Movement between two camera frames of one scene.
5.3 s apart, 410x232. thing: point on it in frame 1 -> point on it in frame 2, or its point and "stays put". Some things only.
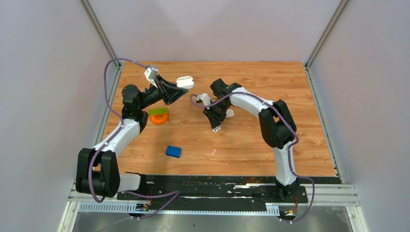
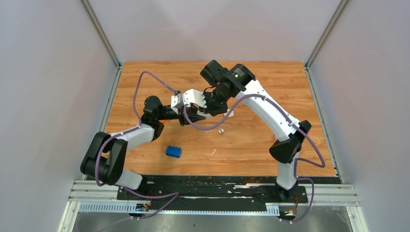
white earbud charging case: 229,113 stays put
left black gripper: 173,93 -> 182,117
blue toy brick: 173,151 stays put
